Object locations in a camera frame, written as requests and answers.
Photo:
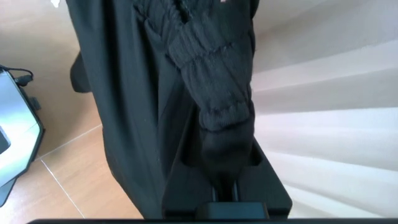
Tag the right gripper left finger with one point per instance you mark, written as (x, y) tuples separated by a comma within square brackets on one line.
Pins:
[(183, 193)]

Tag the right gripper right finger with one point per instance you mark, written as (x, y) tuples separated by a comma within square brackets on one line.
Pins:
[(264, 189)]

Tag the black garment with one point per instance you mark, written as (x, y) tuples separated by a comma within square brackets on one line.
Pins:
[(140, 93)]

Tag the beige curtain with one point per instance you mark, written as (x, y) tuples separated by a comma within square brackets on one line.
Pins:
[(326, 93)]

